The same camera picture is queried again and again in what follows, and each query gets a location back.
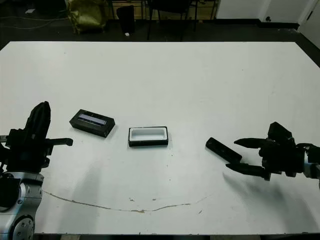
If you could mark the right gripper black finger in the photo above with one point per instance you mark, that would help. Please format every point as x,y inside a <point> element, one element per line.
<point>250,143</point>
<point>250,171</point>

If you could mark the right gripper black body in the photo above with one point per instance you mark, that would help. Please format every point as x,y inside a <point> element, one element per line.
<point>282,160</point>

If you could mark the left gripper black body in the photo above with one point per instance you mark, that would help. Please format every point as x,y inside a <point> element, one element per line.
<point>27,155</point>

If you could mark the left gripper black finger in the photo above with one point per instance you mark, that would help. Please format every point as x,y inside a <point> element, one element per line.
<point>46,117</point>
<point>36,120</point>

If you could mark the slim black camera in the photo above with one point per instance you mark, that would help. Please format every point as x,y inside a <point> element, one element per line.
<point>220,148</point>

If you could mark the black box lid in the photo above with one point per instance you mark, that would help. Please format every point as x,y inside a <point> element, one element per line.
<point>92,125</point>

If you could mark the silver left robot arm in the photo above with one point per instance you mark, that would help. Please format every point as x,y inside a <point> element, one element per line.
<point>22,200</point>

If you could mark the black box with white insert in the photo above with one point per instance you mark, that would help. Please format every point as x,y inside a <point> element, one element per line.
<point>147,135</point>

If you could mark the white paper sheet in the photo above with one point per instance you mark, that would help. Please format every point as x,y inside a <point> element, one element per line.
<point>30,11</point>

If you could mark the yellow green sack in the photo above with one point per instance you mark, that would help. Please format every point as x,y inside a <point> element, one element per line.
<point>87,17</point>

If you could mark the black waste bin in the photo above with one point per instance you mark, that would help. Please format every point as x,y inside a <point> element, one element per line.
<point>125,20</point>

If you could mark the black round door stop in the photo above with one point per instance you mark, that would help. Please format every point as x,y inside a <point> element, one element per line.
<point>268,18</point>

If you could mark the white door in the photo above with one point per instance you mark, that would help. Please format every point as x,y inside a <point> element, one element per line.
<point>312,30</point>

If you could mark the black mesh office chair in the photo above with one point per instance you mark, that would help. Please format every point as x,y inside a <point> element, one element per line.
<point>150,25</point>

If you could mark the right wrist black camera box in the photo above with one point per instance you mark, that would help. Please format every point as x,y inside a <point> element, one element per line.
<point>278,132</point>

